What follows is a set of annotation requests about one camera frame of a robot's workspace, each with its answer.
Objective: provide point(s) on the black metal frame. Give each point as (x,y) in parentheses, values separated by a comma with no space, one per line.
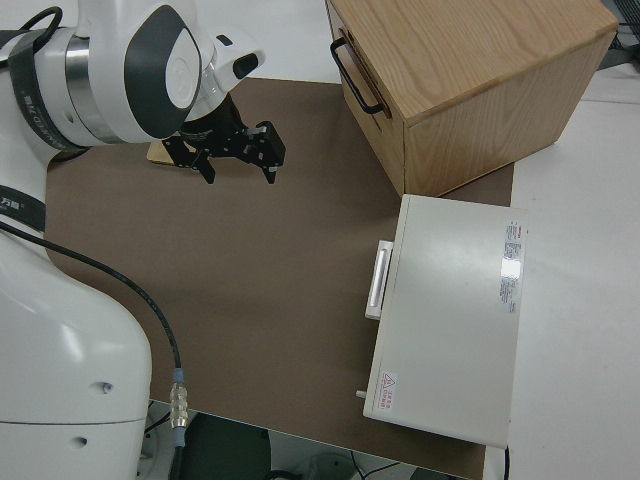
(627,15)

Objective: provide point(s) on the light wooden drawer cabinet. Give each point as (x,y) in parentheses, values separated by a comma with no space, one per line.
(475,60)

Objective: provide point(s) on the brown table mat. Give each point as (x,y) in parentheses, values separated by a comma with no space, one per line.
(225,250)

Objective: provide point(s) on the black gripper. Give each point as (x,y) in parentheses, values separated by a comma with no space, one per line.
(220,130)

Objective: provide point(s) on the small wooden block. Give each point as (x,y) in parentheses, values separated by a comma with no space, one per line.
(156,152)

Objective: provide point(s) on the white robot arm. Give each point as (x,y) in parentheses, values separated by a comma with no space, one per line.
(50,325)

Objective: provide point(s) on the white toaster oven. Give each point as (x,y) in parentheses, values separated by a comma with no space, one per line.
(450,310)

